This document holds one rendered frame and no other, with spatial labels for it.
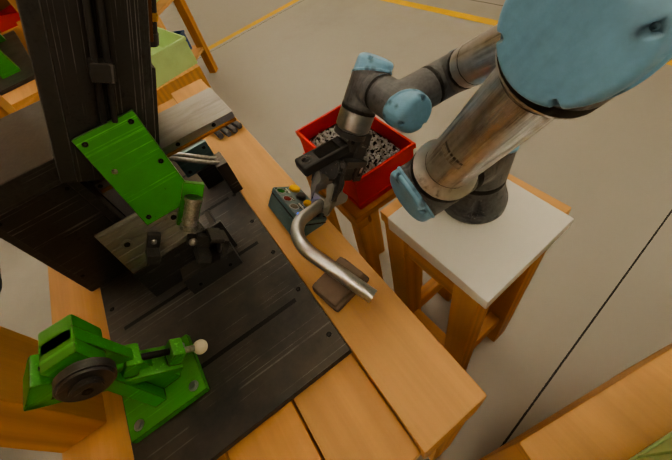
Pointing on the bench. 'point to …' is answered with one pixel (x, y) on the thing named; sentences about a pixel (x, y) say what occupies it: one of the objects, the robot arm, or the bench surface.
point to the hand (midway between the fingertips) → (317, 205)
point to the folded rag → (330, 290)
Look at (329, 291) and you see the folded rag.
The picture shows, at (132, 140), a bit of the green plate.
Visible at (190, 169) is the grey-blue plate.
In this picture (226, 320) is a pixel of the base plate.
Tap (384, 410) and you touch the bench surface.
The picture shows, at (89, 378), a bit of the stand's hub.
